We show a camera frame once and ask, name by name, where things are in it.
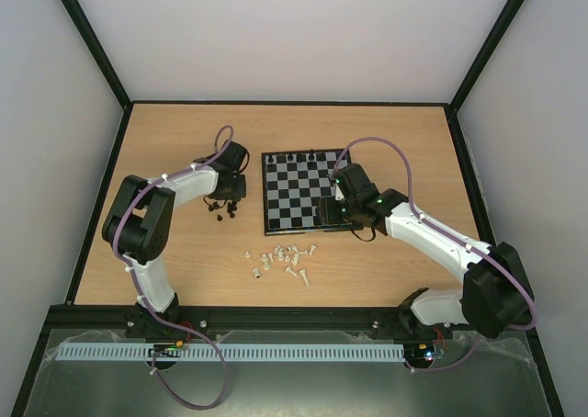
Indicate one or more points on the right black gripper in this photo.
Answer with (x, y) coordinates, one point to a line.
(328, 212)

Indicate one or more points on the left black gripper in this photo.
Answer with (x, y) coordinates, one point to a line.
(241, 193)

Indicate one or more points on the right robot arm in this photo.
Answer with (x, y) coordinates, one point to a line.
(490, 299)

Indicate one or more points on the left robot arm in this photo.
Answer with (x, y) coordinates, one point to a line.
(138, 223)

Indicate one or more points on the black grey chessboard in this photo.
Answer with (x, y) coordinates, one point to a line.
(291, 192)

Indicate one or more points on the clear plastic sheet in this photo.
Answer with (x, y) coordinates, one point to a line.
(481, 353)

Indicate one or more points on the black aluminium frame rail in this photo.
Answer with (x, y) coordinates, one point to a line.
(289, 318)

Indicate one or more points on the light blue cable duct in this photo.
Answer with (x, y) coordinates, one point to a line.
(118, 352)

